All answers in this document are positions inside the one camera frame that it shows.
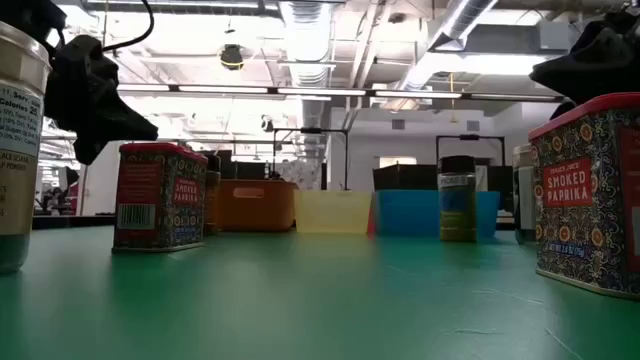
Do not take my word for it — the yellow plastic bin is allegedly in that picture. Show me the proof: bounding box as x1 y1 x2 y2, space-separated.
293 189 374 235

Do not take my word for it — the black background stand frame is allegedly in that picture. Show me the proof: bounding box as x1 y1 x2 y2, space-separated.
272 126 350 192
435 133 506 167

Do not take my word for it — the frame bar with light strips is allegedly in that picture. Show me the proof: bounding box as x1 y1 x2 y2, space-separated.
115 83 566 104

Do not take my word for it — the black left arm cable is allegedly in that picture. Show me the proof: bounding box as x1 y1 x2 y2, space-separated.
102 0 155 53

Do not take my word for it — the pink block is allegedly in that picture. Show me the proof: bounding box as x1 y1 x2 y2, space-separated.
527 92 640 301
111 141 209 254

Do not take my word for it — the silver ribbed ventilation duct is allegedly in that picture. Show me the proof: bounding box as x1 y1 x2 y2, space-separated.
279 0 335 90

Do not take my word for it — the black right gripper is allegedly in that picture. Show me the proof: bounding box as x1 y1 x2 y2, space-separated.
529 9 640 120

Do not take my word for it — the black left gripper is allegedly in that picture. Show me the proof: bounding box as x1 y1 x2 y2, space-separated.
44 35 159 166

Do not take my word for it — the tan cup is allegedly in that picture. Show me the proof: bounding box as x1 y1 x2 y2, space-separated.
511 143 538 246
0 20 53 275

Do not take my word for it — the silver smooth ventilation duct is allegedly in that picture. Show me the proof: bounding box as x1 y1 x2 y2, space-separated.
394 0 501 101

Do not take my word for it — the black-lid spice jar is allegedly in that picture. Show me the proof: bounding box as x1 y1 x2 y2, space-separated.
203 153 223 237
437 155 478 244

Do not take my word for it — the orange plastic bin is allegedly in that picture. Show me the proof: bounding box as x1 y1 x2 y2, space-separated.
217 179 299 233

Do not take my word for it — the black background partition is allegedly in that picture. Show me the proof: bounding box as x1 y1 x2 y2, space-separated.
372 163 514 194

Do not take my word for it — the blue plastic bin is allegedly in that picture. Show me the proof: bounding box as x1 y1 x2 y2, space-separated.
373 189 501 239

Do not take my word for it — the green table mat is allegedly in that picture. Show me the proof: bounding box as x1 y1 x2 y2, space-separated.
0 225 640 360

